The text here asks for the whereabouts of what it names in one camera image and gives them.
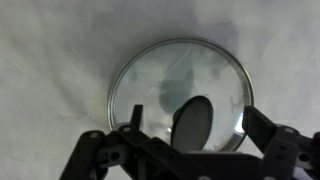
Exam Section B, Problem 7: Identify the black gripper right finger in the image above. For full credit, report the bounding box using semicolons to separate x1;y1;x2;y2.
241;105;320;180

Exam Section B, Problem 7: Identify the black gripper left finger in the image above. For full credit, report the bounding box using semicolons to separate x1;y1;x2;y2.
59;104;214;180

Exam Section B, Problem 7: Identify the glass lid with black knob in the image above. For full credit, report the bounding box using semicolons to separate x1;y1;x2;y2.
107;36;255;153

